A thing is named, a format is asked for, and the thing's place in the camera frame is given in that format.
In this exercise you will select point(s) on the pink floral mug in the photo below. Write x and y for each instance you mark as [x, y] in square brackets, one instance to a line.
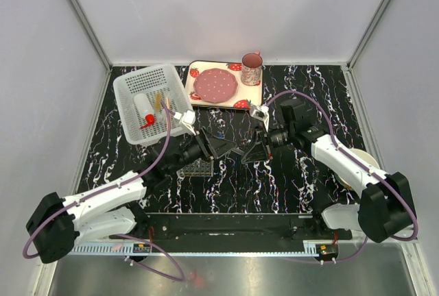
[251, 69]

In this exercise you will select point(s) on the white plastic mesh basket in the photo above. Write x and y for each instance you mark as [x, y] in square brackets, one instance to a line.
[162, 78]

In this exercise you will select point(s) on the brown test tube brush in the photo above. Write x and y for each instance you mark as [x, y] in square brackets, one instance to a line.
[158, 102]

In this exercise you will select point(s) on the pink polka dot plate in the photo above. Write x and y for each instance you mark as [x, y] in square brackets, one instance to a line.
[215, 85]

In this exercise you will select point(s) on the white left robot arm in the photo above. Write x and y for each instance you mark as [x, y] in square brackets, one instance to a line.
[58, 223]

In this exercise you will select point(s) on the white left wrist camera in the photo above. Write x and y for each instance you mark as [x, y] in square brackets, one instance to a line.
[186, 121]

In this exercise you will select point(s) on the clear test tube rack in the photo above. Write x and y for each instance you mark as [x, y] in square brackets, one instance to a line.
[198, 168]

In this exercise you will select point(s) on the strawberry pattern tray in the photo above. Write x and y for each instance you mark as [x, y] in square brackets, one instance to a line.
[243, 98]

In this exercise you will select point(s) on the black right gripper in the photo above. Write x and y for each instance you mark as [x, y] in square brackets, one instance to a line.
[257, 151]

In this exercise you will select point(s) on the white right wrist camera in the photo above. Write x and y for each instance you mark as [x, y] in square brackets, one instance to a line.
[260, 113]

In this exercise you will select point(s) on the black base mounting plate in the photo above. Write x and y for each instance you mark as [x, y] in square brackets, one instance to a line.
[163, 226]

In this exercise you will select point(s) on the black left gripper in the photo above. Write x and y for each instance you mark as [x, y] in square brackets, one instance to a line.
[220, 146]

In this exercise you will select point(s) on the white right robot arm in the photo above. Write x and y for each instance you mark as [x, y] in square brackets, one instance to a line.
[385, 205]

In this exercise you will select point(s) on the white red-capped wash bottle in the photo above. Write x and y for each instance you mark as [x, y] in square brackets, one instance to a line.
[145, 110]

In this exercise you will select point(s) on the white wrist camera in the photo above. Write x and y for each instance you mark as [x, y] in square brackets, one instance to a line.
[186, 121]
[260, 113]

